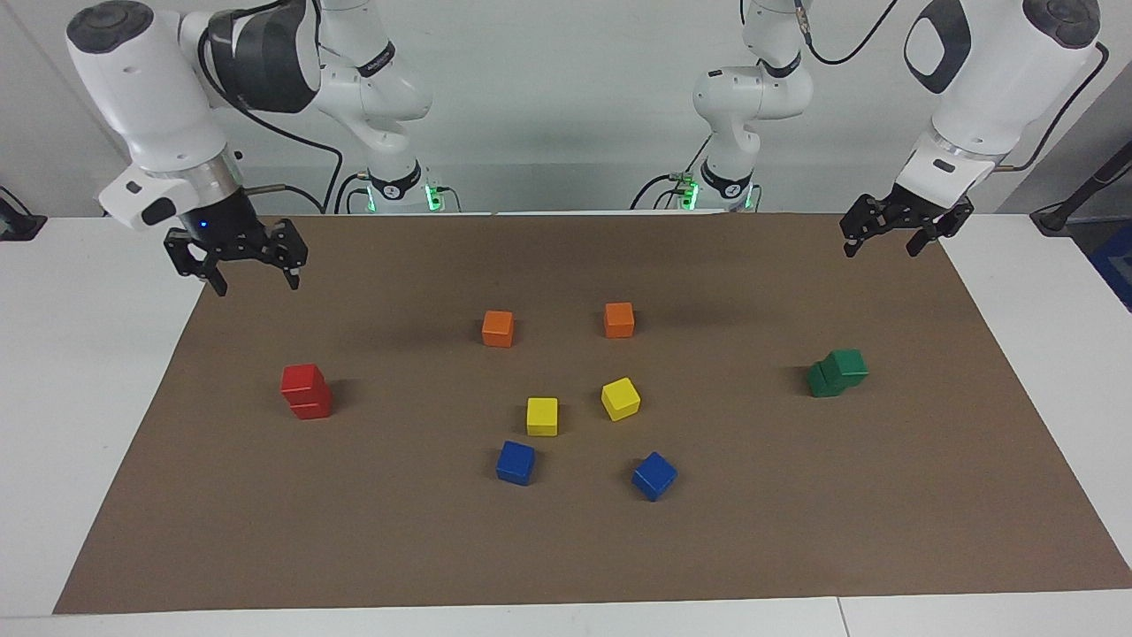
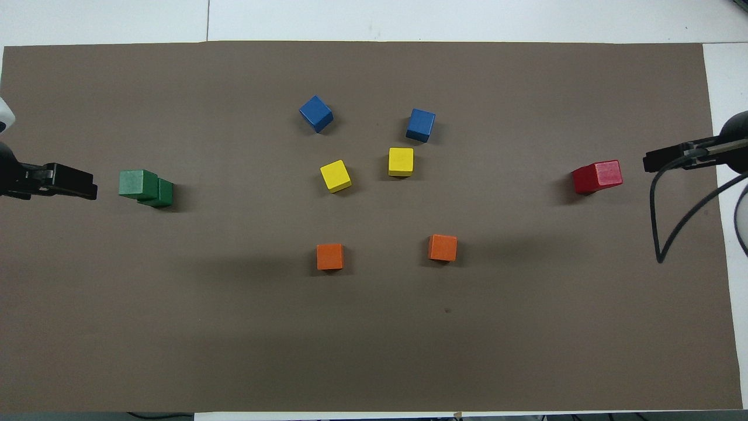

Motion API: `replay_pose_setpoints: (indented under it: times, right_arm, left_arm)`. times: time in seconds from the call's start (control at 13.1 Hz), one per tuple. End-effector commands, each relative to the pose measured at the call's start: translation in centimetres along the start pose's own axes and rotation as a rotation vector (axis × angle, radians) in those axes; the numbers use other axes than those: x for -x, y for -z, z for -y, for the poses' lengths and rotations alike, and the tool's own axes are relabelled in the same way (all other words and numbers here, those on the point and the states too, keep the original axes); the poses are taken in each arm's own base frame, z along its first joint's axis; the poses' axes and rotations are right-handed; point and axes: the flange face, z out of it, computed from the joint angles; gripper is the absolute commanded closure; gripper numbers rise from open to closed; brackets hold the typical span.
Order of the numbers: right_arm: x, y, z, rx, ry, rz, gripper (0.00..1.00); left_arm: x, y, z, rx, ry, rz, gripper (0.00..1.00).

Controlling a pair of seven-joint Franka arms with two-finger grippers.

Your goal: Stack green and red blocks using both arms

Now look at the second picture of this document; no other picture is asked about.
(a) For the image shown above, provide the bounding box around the blue wooden cube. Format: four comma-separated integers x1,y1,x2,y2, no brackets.
299,95,334,134
406,108,437,144

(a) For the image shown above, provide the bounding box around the red wooden cube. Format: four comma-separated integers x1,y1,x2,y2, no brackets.
572,166,598,195
587,160,624,191

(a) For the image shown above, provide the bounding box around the orange wooden cube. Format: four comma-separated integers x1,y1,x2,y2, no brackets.
428,234,459,263
316,243,345,271

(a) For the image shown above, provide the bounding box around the green wooden cube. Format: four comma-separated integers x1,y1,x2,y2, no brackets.
119,170,160,203
138,178,174,208

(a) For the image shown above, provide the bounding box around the brown paper table mat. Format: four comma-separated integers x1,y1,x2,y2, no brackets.
0,41,743,413

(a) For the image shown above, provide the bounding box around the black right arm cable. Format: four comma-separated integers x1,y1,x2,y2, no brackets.
650,149,748,264

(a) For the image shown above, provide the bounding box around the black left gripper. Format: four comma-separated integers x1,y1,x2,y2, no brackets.
0,142,98,199

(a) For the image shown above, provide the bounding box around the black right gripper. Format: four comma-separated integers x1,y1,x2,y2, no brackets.
643,110,748,174

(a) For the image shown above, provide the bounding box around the yellow wooden cube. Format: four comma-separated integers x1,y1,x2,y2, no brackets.
320,160,353,194
388,147,415,178

